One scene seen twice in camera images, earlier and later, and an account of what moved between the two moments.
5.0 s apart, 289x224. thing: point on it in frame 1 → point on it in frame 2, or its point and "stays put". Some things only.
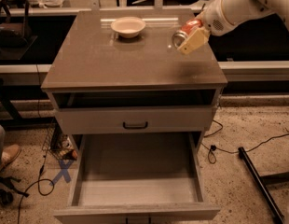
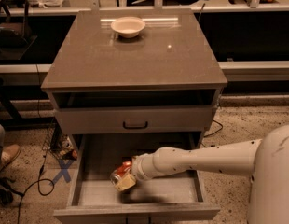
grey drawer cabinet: x=138 y=112 stays put
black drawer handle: x=140 y=127 stays put
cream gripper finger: x=198 y=38 → x=127 y=182
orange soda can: x=186 y=31 → x=123 y=168
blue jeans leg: x=0 y=141 stays put
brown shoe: x=7 y=156 stays put
